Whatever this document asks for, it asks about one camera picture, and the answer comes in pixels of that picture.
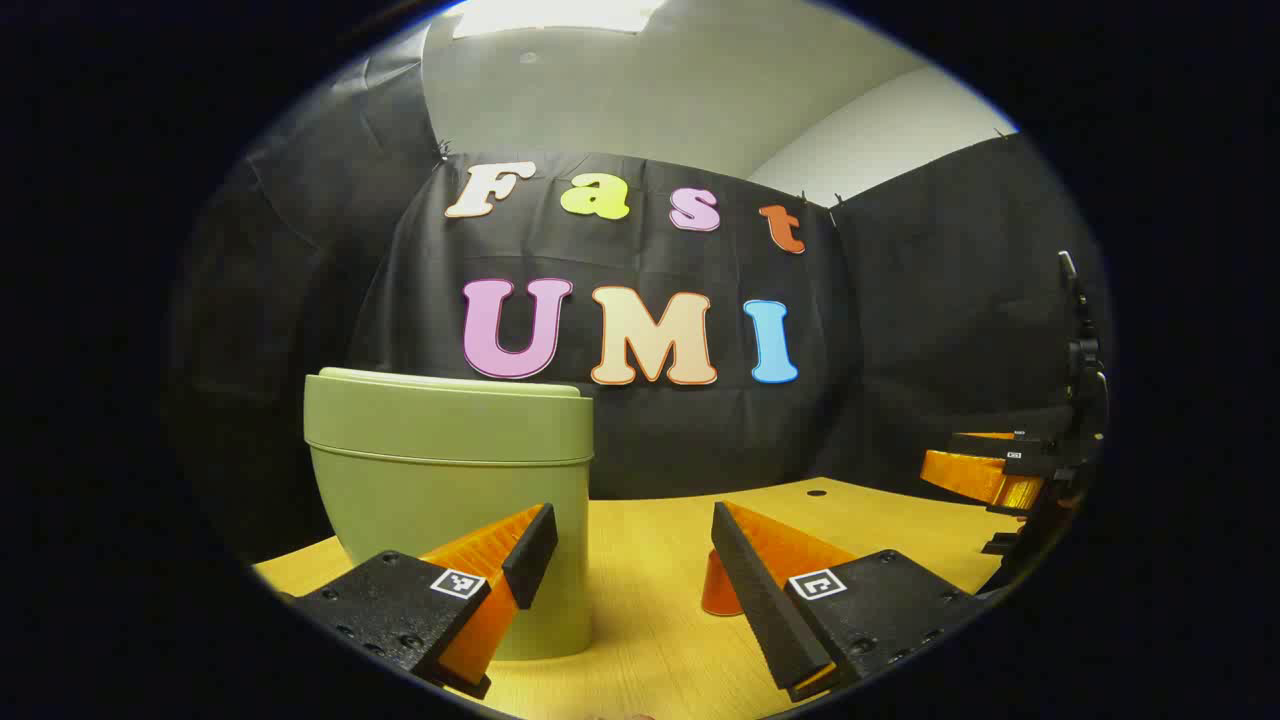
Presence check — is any orange pop can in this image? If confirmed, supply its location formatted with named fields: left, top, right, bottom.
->
left=700, top=546, right=746, bottom=618

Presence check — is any wooden desktop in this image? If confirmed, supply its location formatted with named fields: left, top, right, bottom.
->
left=252, top=477, right=1031, bottom=720

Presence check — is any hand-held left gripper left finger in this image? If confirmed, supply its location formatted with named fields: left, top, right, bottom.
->
left=285, top=503, right=559, bottom=701

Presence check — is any green desktop garbage bin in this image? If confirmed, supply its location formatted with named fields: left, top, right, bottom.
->
left=303, top=367, right=595, bottom=661

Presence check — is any black backdrop cloth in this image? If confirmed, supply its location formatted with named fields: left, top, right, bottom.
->
left=165, top=30, right=1113, bottom=601

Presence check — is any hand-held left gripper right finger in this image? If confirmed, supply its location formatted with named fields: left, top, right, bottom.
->
left=710, top=500, right=991, bottom=703

